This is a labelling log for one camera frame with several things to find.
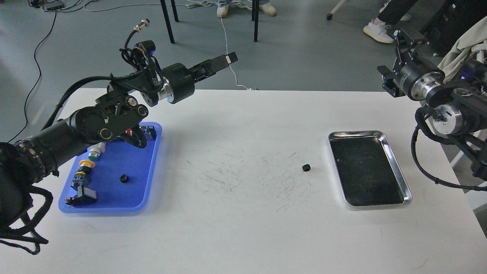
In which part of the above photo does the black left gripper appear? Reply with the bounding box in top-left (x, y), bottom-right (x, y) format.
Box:
top-left (156, 52), bottom-right (238, 104)

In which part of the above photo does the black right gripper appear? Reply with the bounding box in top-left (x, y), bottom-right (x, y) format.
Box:
top-left (377, 30), bottom-right (445, 101)

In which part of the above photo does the black gear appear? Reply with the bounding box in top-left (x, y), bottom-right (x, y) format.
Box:
top-left (302, 164), bottom-right (311, 172)
top-left (119, 174), bottom-right (129, 183)

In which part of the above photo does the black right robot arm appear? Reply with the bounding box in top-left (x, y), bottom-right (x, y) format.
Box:
top-left (377, 27), bottom-right (487, 191)

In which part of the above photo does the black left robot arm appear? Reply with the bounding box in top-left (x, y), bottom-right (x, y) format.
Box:
top-left (0, 19), bottom-right (238, 255)

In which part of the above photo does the silver metal tray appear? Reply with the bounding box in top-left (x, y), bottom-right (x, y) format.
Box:
top-left (328, 130), bottom-right (412, 210)

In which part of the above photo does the blue plastic tray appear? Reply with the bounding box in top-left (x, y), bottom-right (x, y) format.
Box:
top-left (58, 122), bottom-right (163, 213)

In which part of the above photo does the black chair leg left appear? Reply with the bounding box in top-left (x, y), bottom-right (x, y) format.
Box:
top-left (160, 0), bottom-right (179, 44)

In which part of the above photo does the black chair leg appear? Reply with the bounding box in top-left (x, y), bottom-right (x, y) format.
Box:
top-left (160, 0), bottom-right (179, 44)
top-left (251, 0), bottom-right (259, 42)

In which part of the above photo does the white shoe left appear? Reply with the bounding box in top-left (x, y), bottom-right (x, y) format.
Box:
top-left (216, 5), bottom-right (230, 19)

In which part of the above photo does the white shoe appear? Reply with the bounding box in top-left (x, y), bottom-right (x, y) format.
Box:
top-left (216, 5), bottom-right (230, 19)
top-left (259, 2), bottom-right (277, 17)

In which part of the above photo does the black chair leg right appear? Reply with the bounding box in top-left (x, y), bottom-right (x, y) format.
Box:
top-left (251, 0), bottom-right (259, 42)

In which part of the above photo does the beige cloth on chair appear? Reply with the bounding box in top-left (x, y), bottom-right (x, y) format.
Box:
top-left (437, 17), bottom-right (487, 83)

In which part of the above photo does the white shoe right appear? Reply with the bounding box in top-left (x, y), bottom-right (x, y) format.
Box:
top-left (259, 2), bottom-right (277, 17)

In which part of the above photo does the white green push button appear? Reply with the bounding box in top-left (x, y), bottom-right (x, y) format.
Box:
top-left (88, 142), bottom-right (106, 161)

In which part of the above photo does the white cable on floor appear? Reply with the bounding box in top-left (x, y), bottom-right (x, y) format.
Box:
top-left (186, 0), bottom-right (258, 91)

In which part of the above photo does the red push button switch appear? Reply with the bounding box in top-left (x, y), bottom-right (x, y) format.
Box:
top-left (126, 126), bottom-right (157, 142)

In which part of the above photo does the yellow push button switch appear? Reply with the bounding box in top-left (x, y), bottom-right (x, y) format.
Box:
top-left (71, 160), bottom-right (95, 190)

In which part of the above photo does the black cable on floor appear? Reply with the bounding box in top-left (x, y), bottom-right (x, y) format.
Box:
top-left (0, 0), bottom-right (92, 143)

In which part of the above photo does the black switch with red tip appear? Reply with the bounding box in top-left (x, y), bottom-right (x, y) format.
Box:
top-left (64, 185), bottom-right (97, 206)

